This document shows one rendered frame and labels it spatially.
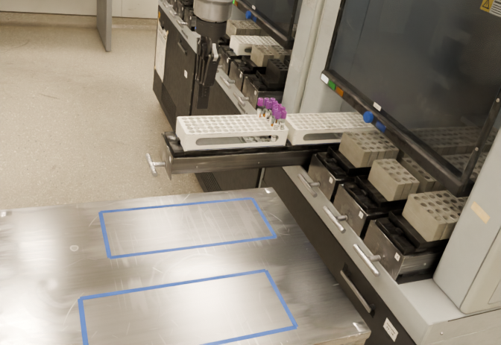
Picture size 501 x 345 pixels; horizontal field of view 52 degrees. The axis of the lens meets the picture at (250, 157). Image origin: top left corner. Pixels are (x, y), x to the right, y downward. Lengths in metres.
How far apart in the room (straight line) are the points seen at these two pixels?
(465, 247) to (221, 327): 0.55
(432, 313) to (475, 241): 0.18
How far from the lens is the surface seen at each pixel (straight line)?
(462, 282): 1.19
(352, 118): 1.59
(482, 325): 1.30
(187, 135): 1.32
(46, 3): 4.83
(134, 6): 4.91
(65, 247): 1.02
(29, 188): 2.63
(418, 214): 1.23
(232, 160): 1.38
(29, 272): 0.98
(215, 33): 1.24
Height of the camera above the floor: 1.49
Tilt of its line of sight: 30 degrees down
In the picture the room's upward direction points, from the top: 10 degrees clockwise
